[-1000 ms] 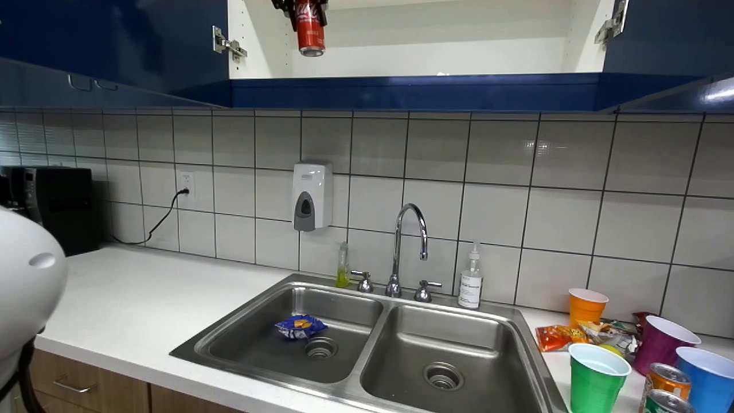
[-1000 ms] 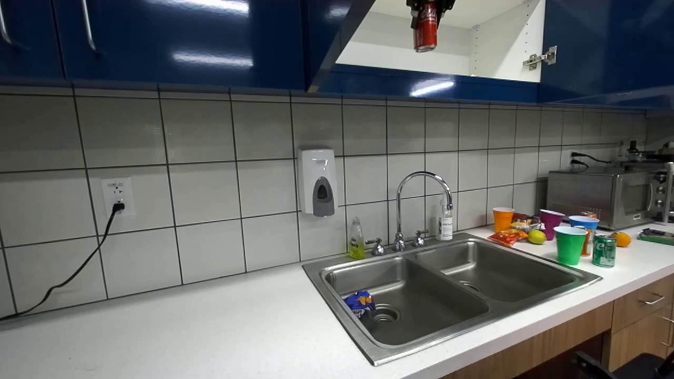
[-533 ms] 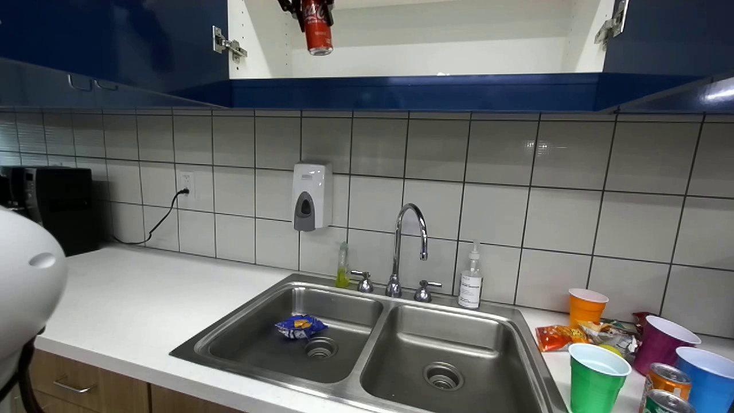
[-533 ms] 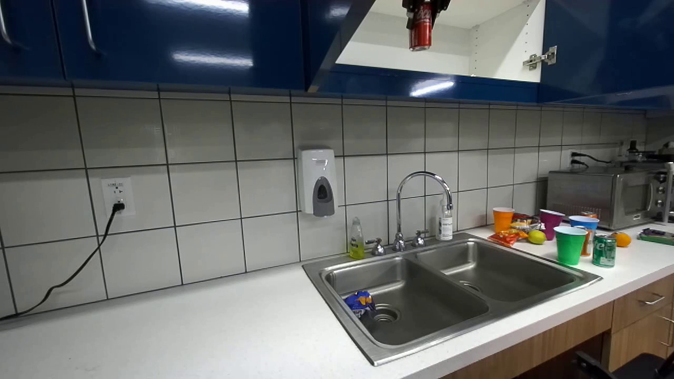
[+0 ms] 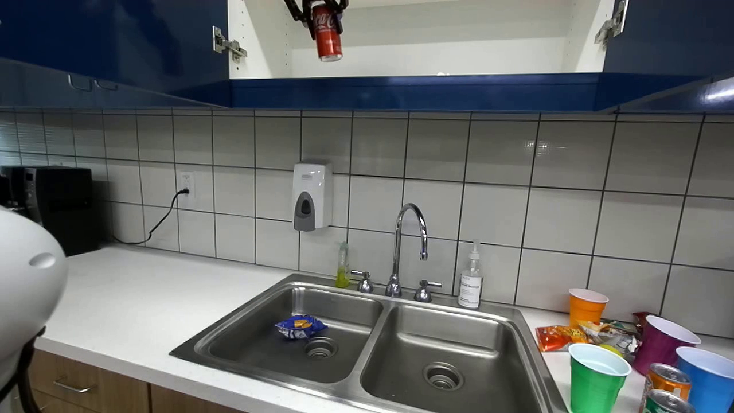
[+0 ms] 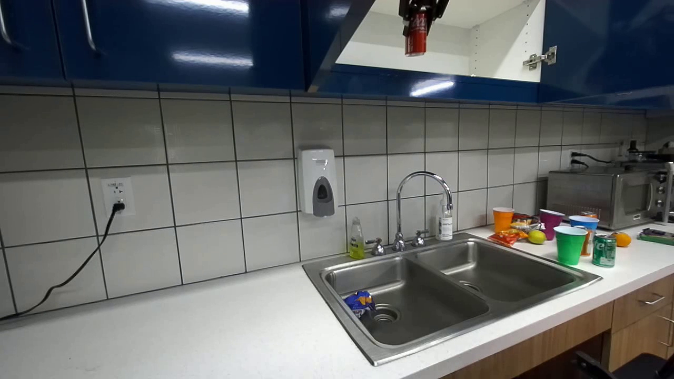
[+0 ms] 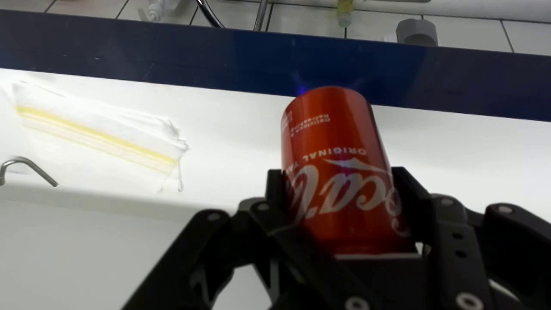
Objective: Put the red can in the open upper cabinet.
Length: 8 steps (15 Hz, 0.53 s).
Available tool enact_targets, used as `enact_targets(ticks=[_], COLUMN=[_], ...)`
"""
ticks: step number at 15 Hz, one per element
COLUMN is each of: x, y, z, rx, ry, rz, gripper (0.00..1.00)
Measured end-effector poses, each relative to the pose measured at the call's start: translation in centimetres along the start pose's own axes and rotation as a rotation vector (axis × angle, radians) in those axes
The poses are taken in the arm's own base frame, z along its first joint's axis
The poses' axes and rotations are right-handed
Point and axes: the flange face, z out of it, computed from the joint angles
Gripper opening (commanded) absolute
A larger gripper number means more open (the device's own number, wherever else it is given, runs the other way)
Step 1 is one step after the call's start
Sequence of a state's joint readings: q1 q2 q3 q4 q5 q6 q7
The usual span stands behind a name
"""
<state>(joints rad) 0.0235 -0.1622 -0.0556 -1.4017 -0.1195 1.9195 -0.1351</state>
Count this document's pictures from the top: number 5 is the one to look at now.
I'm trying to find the blue plastic cup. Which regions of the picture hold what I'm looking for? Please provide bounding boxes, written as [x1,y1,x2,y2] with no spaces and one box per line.
[674,344,734,413]

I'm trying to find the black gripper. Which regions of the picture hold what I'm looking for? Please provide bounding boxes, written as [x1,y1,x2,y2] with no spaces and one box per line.
[283,0,351,25]

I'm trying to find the sink drain strainer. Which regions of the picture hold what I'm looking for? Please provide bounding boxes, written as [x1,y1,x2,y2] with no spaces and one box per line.
[423,360,466,395]
[304,335,340,362]

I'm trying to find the metal cabinet hinge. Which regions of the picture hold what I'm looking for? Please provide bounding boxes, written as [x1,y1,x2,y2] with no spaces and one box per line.
[593,0,630,43]
[210,22,247,64]

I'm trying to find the green dish soap bottle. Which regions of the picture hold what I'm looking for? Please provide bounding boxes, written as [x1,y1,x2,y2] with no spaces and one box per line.
[333,241,353,292]

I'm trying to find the black power cord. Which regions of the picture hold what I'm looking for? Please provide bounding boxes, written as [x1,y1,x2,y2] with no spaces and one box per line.
[136,185,193,247]

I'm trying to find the purple plastic cup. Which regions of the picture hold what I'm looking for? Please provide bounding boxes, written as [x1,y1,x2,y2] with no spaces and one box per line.
[630,315,704,377]

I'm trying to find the orange chip bag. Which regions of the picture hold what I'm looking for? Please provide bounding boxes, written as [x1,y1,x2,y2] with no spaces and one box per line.
[534,322,591,353]

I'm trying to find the open white cabinet interior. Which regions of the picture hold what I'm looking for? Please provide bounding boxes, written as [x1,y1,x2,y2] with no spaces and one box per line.
[226,0,616,77]

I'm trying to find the blue cabinet door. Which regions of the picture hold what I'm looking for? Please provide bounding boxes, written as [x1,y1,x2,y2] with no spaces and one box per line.
[603,0,734,77]

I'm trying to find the colourful snack wrapper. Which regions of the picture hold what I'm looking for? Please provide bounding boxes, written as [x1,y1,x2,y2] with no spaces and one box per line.
[587,319,645,358]

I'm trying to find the black countertop appliance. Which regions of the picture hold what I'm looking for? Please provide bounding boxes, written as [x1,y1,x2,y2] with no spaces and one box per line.
[0,165,105,260]

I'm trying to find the clear pump sanitizer bottle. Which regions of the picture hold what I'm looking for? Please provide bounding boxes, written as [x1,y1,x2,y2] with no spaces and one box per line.
[457,238,486,311]

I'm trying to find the wooden drawer fronts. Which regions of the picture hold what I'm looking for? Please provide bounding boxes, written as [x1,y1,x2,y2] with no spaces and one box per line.
[21,349,247,413]

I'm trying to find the orange plastic cup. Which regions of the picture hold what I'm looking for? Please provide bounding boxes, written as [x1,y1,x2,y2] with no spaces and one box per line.
[566,286,610,329]

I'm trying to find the stainless steel double sink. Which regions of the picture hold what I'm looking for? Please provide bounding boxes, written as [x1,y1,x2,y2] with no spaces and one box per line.
[167,272,571,413]

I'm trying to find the chrome gooseneck faucet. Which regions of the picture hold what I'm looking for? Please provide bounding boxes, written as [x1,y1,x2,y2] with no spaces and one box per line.
[382,201,431,299]

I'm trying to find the blue snack bag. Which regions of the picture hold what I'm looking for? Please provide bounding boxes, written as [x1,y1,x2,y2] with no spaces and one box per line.
[272,311,330,341]

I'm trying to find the green plastic cup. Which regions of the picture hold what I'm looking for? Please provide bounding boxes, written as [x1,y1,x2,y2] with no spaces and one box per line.
[566,341,632,413]

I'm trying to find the red cola can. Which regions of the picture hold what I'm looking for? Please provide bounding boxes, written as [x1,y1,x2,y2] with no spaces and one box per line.
[309,2,343,62]

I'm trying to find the white wall soap dispenser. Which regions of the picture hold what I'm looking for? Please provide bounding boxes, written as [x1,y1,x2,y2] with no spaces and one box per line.
[291,160,330,233]

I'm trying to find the chrome faucet handle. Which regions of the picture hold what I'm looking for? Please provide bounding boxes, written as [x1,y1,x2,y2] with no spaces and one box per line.
[412,278,444,303]
[349,268,376,293]

